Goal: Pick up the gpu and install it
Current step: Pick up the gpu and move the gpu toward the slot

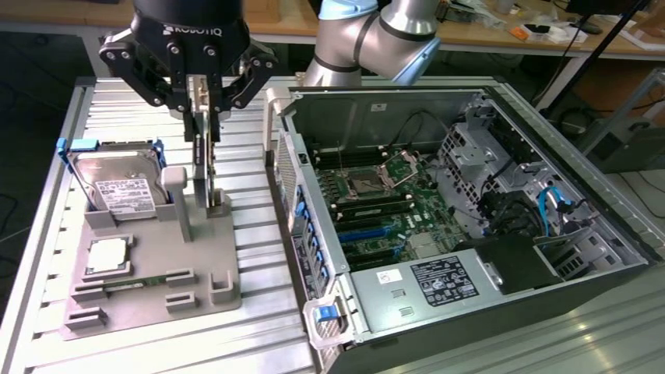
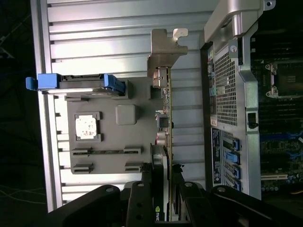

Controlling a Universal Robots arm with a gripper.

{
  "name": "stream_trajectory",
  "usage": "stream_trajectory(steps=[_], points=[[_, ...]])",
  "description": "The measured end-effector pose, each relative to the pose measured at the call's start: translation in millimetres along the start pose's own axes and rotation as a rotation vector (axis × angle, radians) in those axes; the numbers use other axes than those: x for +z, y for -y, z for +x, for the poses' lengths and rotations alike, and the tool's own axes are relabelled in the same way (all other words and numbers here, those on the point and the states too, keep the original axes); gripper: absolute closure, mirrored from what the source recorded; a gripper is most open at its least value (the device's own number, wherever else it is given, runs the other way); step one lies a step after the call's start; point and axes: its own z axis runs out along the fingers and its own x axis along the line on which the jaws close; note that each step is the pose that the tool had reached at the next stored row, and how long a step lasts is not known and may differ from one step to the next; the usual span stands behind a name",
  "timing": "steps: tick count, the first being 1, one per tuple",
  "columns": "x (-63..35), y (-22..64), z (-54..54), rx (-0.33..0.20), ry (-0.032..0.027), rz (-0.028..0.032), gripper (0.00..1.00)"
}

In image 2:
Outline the green RAM stick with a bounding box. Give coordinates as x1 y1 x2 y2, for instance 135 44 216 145
89 148 126 154

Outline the grey plastic parts rack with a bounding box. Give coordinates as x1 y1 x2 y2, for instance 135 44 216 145
64 79 168 175

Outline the green motherboard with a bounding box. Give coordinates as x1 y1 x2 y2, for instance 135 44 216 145
250 55 303 190

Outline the silver CPU chip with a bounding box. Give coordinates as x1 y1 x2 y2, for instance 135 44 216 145
74 114 98 140

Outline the open black PC case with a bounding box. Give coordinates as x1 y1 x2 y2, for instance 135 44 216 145
200 0 303 204

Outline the CPU socket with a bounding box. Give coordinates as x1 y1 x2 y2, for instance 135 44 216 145
265 62 303 100

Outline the hard disk in blue caddy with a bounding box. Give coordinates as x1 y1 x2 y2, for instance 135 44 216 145
25 73 126 98

